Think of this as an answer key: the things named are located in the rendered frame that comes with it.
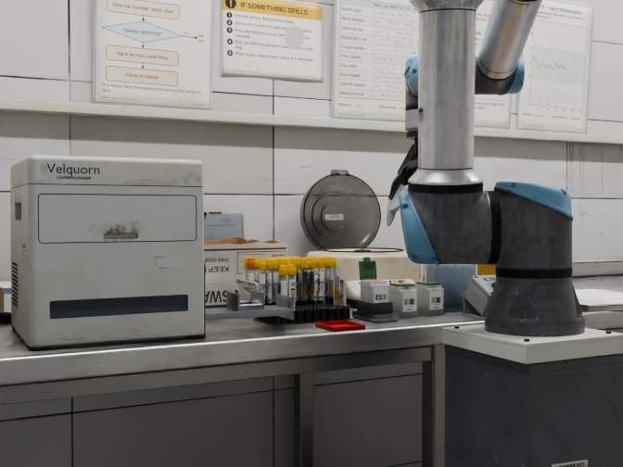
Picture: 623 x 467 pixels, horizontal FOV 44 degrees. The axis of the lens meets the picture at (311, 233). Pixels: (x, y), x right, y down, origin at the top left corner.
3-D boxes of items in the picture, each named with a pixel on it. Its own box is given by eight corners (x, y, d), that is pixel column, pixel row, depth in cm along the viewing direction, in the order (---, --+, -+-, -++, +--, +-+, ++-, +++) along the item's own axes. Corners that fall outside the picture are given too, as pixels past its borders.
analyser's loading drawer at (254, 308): (183, 327, 130) (183, 296, 130) (171, 321, 136) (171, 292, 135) (294, 319, 139) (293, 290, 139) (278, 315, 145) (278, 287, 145)
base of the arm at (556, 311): (605, 334, 117) (604, 268, 117) (514, 338, 113) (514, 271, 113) (549, 321, 131) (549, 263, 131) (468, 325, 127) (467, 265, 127)
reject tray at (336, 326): (332, 331, 138) (332, 327, 138) (314, 326, 144) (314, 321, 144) (364, 329, 141) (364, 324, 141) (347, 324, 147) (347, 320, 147)
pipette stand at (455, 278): (438, 312, 164) (439, 265, 164) (423, 309, 170) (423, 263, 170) (479, 310, 168) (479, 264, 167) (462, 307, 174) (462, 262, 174)
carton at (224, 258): (180, 316, 158) (180, 242, 158) (144, 301, 184) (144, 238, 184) (289, 309, 169) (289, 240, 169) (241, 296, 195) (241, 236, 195)
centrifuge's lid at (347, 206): (302, 167, 199) (293, 173, 207) (306, 265, 197) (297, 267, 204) (380, 169, 206) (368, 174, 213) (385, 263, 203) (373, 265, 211)
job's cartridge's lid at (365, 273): (359, 257, 155) (358, 257, 156) (361, 280, 155) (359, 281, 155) (375, 256, 157) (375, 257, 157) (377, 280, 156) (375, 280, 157)
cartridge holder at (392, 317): (375, 322, 149) (375, 304, 149) (351, 317, 157) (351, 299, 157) (399, 321, 151) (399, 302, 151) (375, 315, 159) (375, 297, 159)
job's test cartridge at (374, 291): (372, 314, 151) (372, 282, 151) (360, 311, 155) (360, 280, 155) (389, 312, 153) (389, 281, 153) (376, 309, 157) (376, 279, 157)
